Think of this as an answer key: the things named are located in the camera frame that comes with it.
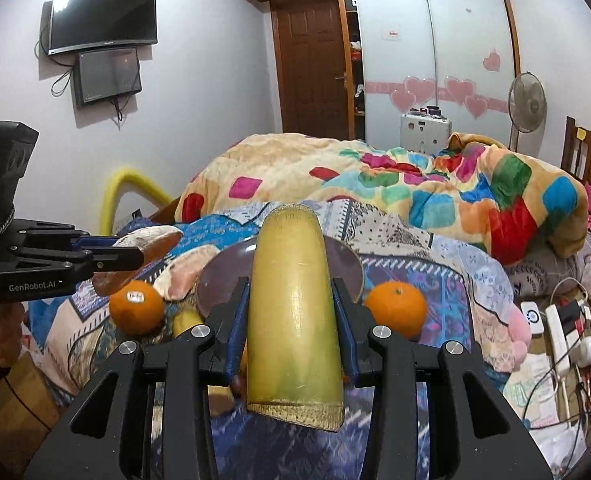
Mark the wardrobe with heart stickers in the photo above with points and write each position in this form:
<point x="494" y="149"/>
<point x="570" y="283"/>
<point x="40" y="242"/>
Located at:
<point x="459" y="55"/>

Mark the wooden bed headboard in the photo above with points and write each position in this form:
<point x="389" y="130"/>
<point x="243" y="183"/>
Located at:
<point x="576" y="155"/>

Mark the small dark red grape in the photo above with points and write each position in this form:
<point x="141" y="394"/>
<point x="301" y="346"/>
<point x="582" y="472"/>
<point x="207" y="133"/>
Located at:
<point x="238" y="386"/>

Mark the person's left hand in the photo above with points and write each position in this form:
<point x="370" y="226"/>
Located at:
<point x="11" y="320"/>

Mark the yellow foam padded rail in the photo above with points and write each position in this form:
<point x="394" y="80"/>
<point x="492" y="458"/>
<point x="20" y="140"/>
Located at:
<point x="127" y="180"/>

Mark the purple round plate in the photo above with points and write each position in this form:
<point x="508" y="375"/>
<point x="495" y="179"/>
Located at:
<point x="220" y="276"/>

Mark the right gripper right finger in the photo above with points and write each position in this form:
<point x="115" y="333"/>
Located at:
<point x="474" y="432"/>

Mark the large orange right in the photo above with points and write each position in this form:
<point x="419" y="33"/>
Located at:
<point x="400" y="306"/>

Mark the brown wooden door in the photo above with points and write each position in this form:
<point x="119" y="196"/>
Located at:
<point x="310" y="66"/>

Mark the standing electric fan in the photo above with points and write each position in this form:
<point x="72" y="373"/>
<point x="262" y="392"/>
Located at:
<point x="527" y="106"/>

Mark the small black wall monitor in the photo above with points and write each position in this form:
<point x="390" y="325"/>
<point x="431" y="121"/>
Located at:
<point x="106" y="74"/>

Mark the colourful squares yellow quilt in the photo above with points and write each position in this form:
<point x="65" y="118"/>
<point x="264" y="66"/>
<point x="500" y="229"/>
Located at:
<point x="476" y="190"/>

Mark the pink pomelo segment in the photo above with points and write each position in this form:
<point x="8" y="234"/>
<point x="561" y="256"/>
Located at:
<point x="154" y="241"/>
<point x="178" y="278"/>

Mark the blue patterned patchwork cloth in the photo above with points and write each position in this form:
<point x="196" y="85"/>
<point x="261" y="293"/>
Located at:
<point x="299" y="337"/>

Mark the white small cabinet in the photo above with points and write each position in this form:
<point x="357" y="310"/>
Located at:
<point x="424" y="130"/>

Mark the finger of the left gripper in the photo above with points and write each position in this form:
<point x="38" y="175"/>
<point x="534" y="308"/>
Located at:
<point x="117" y="259"/>
<point x="93" y="242"/>

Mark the pink pomelo segment front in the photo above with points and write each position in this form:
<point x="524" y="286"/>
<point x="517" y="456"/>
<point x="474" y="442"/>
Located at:
<point x="154" y="241"/>

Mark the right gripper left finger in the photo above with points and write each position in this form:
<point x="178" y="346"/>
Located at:
<point x="106" y="432"/>

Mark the large orange with sticker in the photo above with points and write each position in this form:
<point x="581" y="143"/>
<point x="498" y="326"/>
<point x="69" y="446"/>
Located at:
<point x="137" y="309"/>

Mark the black wall television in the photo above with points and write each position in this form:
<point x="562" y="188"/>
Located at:
<point x="76" y="25"/>

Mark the pink pomelo segment back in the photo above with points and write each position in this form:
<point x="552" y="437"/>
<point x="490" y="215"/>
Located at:
<point x="178" y="278"/>

